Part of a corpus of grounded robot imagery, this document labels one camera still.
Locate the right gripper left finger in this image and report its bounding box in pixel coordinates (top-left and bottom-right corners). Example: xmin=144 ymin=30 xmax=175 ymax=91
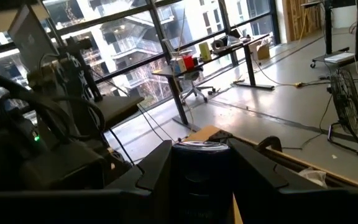
xmin=104 ymin=139 xmax=173 ymax=224

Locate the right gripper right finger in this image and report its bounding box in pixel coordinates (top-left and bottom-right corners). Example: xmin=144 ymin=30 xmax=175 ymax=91
xmin=227 ymin=138 xmax=324 ymax=224

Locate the black item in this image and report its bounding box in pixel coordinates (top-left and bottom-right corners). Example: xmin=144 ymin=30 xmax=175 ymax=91
xmin=170 ymin=140 xmax=234 ymax=224

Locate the white cotton pads bag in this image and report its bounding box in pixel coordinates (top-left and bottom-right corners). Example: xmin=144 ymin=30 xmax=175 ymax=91
xmin=297 ymin=167 xmax=328 ymax=189

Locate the grey office chair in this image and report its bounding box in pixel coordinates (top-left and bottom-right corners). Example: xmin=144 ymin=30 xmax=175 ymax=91
xmin=178 ymin=70 xmax=218 ymax=106

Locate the white and blue box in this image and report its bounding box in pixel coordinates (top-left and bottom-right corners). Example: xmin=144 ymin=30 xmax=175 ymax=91
xmin=170 ymin=57 xmax=188 ymax=74

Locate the black floor fan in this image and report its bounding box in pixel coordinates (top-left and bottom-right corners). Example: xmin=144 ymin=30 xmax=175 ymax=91
xmin=326 ymin=68 xmax=358 ymax=157

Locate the red box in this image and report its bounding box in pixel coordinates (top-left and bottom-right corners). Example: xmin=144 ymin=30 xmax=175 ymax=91
xmin=182 ymin=55 xmax=196 ymax=71

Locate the black standing desk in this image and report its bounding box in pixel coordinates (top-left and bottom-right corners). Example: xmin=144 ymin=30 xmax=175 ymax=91
xmin=152 ymin=32 xmax=276 ymax=133

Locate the brown cardboard box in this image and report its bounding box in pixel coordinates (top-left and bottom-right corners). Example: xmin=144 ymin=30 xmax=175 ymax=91
xmin=249 ymin=39 xmax=272 ymax=62

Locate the dark grey monitor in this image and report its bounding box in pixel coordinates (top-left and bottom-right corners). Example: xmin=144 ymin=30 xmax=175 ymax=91
xmin=7 ymin=4 xmax=60 ymax=73

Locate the yellow-green canister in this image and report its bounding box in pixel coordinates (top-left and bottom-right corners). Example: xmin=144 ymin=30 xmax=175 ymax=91
xmin=198 ymin=42 xmax=213 ymax=62

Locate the black tape roll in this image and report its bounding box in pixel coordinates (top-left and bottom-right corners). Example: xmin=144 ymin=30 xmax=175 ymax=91
xmin=211 ymin=39 xmax=227 ymax=52

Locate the large window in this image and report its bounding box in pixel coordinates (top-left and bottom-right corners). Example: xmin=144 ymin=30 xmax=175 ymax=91
xmin=0 ymin=0 xmax=282 ymax=121

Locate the flat white device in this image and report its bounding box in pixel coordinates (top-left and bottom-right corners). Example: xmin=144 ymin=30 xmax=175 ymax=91
xmin=324 ymin=52 xmax=356 ymax=65

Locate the black arched cable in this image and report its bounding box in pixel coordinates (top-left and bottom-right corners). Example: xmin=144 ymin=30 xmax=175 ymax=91
xmin=255 ymin=135 xmax=283 ymax=153

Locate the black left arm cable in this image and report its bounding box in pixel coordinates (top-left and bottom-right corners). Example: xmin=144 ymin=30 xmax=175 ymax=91
xmin=0 ymin=70 xmax=107 ymax=142

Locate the black fan power cable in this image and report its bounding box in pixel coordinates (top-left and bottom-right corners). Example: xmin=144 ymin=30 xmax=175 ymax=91
xmin=282 ymin=93 xmax=334 ymax=151

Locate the cream floor cable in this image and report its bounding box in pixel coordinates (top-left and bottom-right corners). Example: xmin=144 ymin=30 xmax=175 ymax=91
xmin=233 ymin=57 xmax=334 ymax=90

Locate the wooden wall panel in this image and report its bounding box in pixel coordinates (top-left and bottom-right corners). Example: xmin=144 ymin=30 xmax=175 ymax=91
xmin=285 ymin=0 xmax=323 ymax=43

